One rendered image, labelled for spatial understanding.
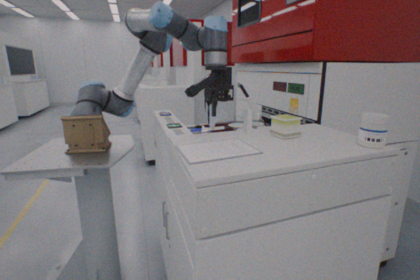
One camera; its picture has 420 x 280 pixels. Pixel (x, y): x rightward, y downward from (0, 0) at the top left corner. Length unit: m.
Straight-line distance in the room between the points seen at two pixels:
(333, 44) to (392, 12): 0.34
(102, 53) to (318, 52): 8.27
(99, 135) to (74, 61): 7.94
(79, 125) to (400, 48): 1.49
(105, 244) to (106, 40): 7.99
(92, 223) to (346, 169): 1.11
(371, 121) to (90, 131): 1.07
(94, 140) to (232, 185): 0.79
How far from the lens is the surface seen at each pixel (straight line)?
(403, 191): 1.73
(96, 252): 1.44
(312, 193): 0.69
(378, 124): 0.82
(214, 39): 0.78
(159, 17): 0.79
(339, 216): 0.80
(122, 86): 1.28
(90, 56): 8.99
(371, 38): 1.27
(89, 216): 1.33
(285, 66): 1.26
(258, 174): 0.56
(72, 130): 1.20
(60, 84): 9.17
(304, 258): 0.79
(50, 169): 1.10
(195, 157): 0.62
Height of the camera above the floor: 1.19
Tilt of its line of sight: 13 degrees down
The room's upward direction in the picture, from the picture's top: straight up
